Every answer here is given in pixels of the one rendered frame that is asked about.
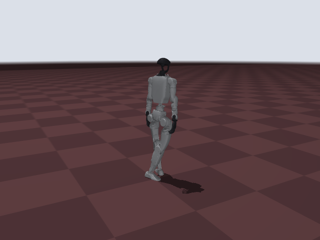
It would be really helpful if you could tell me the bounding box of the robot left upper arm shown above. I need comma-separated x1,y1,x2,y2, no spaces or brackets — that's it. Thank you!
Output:
147,77,153,100

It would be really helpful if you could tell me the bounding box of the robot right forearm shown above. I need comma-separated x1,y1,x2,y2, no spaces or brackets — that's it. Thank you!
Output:
171,96,178,120

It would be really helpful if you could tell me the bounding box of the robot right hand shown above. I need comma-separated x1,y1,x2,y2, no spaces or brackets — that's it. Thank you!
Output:
168,115,178,134

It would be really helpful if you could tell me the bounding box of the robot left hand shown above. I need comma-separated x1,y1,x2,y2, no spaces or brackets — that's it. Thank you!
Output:
146,111,150,127

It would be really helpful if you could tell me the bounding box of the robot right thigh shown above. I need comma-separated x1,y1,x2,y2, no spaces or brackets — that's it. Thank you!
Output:
156,115,173,153

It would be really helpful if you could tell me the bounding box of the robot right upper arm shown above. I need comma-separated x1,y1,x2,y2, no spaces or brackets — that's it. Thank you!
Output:
167,77,177,103

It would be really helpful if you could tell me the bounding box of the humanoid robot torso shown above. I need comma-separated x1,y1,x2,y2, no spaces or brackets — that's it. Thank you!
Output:
151,73,171,122

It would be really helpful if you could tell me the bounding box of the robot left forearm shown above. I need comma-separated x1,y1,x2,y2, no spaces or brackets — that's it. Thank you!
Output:
145,96,153,114

